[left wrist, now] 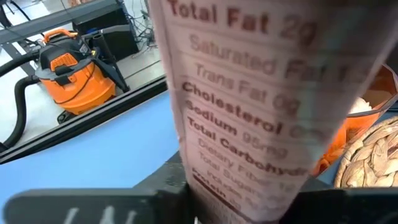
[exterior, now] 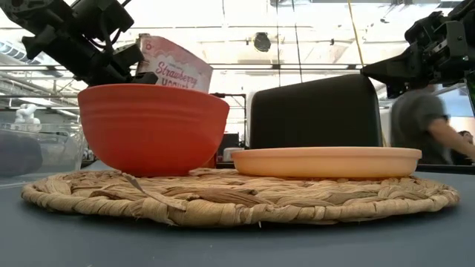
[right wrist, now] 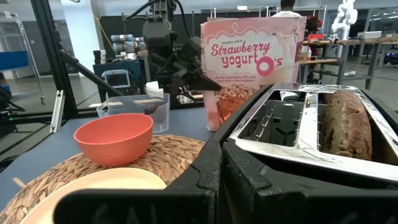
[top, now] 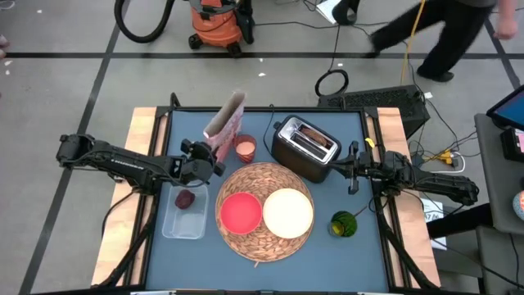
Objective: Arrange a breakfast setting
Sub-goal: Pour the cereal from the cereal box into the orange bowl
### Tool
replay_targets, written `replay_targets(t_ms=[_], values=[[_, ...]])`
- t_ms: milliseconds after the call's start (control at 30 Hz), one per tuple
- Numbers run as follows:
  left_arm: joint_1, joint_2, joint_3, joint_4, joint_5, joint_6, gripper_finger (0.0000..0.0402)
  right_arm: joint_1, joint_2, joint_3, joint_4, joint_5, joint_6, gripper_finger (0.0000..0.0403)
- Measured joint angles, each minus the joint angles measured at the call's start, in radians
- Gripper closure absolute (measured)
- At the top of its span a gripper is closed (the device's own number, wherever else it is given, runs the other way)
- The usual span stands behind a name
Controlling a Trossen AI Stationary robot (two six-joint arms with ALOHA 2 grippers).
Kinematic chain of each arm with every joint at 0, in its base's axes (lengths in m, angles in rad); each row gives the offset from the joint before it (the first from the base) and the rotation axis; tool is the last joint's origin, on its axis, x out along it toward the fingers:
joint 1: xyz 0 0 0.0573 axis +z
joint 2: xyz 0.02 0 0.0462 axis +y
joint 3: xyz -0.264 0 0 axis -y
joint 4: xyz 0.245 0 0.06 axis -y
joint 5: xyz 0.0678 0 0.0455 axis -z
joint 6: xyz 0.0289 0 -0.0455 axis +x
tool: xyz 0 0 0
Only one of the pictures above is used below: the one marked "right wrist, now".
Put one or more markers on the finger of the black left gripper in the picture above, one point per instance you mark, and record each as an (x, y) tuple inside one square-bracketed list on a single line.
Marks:
[(178, 82), (202, 82)]

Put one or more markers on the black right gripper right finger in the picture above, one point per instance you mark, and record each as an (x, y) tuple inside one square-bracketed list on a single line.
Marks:
[(280, 208)]

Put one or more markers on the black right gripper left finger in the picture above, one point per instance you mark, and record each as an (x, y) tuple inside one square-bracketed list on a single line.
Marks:
[(130, 207)]

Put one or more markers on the pink strawberry yogurt cereal box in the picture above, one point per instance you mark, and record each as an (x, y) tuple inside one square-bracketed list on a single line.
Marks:
[(248, 49)]

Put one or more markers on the brown bread slice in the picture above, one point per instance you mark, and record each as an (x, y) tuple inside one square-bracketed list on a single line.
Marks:
[(346, 124)]

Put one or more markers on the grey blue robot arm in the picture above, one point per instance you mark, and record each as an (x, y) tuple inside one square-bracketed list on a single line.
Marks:
[(124, 42)]

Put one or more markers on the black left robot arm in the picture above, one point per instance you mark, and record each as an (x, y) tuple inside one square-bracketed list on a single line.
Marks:
[(158, 34)]

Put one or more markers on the white paper roll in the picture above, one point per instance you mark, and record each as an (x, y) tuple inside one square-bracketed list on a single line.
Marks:
[(154, 88)]

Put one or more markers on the clear plastic container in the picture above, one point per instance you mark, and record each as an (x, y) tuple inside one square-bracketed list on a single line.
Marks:
[(133, 104)]

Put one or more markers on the light blue framed tablet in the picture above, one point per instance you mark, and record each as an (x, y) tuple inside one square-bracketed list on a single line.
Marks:
[(116, 79)]

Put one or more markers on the round woven straw placemat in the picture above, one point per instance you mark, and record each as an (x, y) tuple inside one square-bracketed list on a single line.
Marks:
[(174, 155)]

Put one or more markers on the coral red bowl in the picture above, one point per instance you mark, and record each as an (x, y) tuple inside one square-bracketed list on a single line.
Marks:
[(113, 140)]

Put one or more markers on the black chrome two-slot toaster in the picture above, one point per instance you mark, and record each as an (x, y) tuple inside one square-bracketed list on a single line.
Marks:
[(311, 118)]

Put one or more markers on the person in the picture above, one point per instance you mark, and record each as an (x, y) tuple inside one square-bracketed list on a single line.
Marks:
[(286, 9)]

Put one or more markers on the metal wheeled rack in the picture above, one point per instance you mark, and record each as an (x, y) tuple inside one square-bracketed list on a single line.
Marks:
[(29, 53)]

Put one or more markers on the wooden workbench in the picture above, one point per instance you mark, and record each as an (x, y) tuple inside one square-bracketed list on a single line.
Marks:
[(351, 42)]

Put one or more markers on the silver metal bracket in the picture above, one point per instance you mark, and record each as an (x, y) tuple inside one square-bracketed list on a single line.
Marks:
[(57, 112)]

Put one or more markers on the black aluminium table frame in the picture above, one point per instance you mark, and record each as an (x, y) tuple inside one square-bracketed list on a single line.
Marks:
[(51, 46)]

